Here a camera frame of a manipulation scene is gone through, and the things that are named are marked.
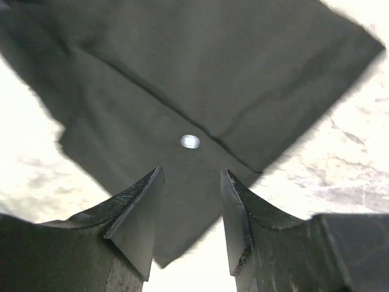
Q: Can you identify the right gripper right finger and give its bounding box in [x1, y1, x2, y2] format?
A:
[221, 169, 388, 292]

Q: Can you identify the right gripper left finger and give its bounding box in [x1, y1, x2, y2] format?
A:
[1, 168, 164, 292]

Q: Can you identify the black long sleeve shirt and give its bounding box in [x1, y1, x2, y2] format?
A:
[1, 0, 384, 267]

